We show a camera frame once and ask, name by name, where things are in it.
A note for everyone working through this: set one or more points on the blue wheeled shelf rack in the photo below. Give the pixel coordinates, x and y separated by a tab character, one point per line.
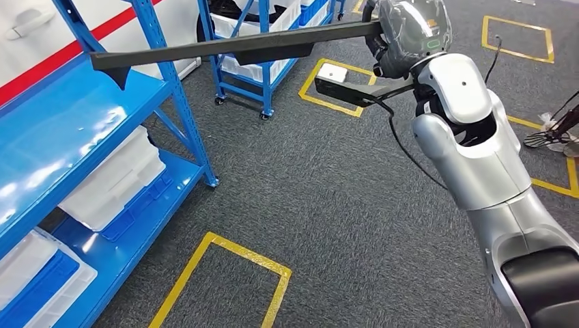
267	81

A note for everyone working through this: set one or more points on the translucent white plastic bin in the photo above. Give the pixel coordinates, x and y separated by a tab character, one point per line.
27	249
113	181

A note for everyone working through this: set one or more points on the black stool base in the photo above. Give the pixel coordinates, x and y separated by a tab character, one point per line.
543	140

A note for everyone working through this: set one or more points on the large blue metal shelf rack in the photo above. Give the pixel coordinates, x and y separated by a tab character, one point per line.
68	113

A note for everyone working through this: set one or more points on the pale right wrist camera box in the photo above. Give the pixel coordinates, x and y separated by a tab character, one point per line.
332	72

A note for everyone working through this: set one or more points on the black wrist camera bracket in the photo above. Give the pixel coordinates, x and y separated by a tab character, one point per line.
353	93

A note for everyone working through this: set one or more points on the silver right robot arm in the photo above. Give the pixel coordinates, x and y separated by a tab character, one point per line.
479	172

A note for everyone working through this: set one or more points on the white car with red stripe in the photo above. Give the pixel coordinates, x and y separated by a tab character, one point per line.
27	52

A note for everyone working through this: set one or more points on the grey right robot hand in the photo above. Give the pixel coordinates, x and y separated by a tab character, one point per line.
407	31

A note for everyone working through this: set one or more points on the blue plastic bin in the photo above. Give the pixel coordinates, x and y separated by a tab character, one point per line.
312	13

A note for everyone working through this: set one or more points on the black shelf caster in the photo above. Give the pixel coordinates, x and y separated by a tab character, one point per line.
220	100
265	116

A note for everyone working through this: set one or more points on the long black plastic part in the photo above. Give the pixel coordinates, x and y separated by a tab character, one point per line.
226	47

